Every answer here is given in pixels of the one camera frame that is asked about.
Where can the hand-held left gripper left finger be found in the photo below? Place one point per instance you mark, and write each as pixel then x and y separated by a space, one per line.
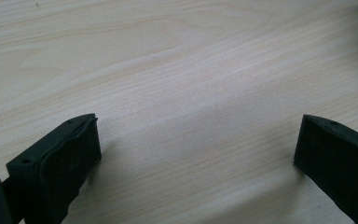
pixel 52 168

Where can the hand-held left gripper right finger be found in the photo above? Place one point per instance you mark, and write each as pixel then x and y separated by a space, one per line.
pixel 338 161

